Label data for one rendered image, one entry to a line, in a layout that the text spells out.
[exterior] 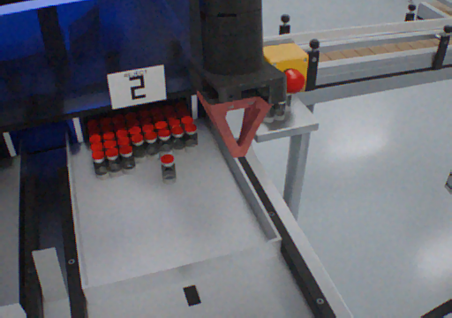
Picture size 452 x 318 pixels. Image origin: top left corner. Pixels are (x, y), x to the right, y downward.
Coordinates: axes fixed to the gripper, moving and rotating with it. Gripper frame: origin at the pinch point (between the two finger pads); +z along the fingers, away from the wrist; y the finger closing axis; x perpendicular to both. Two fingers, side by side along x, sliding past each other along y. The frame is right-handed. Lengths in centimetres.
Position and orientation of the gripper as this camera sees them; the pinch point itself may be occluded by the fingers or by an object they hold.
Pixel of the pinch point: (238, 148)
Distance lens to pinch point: 46.9
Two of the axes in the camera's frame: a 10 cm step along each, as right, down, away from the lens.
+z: 0.6, 8.7, 4.9
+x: -9.4, 2.1, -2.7
